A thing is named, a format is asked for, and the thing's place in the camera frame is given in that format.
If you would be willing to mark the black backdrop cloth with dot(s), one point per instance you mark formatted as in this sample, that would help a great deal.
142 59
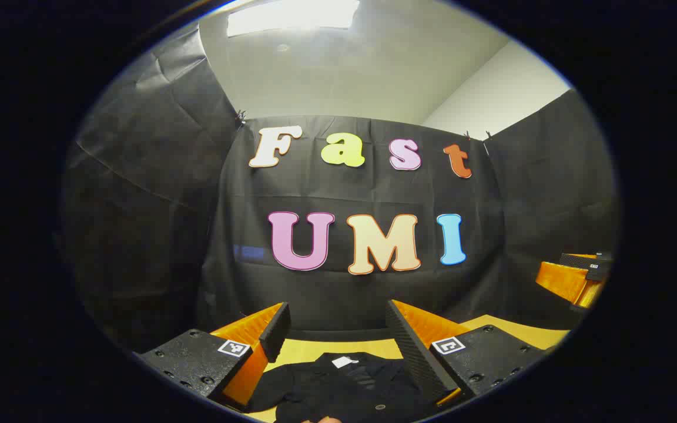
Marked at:
156 223

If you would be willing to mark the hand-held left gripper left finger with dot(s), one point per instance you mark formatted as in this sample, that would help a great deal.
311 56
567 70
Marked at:
274 336

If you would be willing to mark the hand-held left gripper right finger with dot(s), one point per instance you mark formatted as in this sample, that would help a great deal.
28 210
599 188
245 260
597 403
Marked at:
412 352

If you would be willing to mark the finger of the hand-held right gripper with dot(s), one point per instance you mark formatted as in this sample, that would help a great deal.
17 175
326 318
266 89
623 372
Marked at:
567 279

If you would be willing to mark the black jacket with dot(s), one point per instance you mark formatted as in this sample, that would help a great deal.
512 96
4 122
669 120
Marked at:
338 393

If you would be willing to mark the ceiling light panel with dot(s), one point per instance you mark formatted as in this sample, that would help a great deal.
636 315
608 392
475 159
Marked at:
291 14

